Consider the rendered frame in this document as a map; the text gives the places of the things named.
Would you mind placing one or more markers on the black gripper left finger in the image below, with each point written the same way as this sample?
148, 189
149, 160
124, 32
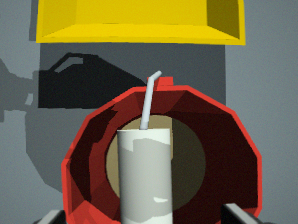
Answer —
53, 217

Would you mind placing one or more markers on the yellow tray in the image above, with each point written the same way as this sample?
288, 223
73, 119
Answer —
153, 21

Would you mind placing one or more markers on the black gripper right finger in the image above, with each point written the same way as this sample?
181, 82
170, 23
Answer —
232, 214

